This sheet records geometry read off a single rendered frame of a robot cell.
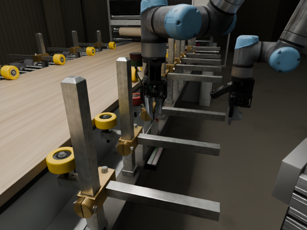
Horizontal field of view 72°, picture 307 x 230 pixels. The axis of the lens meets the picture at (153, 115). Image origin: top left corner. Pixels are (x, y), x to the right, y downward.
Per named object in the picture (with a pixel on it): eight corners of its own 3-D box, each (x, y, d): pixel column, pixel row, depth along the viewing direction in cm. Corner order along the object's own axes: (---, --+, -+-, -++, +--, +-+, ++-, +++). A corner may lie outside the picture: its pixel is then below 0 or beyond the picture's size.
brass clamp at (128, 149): (144, 138, 84) (144, 126, 82) (132, 157, 72) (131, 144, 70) (129, 135, 86) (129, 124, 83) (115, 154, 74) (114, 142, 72)
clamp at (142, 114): (158, 110, 106) (158, 101, 103) (150, 122, 94) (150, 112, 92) (147, 109, 107) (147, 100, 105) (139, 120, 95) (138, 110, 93)
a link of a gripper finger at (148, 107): (145, 125, 69) (144, 99, 65) (144, 117, 75) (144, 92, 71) (154, 125, 69) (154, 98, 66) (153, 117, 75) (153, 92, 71)
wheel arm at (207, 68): (220, 71, 135) (221, 65, 133) (220, 72, 132) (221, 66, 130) (145, 66, 147) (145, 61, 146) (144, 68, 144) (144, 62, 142)
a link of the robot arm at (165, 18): (216, 4, 49) (186, 6, 58) (177, 2, 44) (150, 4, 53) (212, 39, 53) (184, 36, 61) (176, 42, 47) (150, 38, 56)
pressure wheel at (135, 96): (145, 114, 107) (145, 92, 102) (140, 121, 100) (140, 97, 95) (130, 112, 109) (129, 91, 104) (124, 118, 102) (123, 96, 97)
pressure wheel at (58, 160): (79, 173, 66) (73, 142, 62) (87, 189, 60) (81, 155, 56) (51, 183, 63) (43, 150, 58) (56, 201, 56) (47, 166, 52)
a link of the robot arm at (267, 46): (294, 69, 71) (258, 66, 74) (286, 62, 81) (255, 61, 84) (301, 44, 68) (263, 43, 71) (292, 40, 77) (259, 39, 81)
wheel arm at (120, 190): (218, 213, 53) (220, 200, 51) (218, 225, 50) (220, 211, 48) (66, 180, 63) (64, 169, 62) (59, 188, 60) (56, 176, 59)
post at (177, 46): (178, 95, 171) (181, 31, 151) (177, 96, 168) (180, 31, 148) (173, 95, 172) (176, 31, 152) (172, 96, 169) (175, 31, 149)
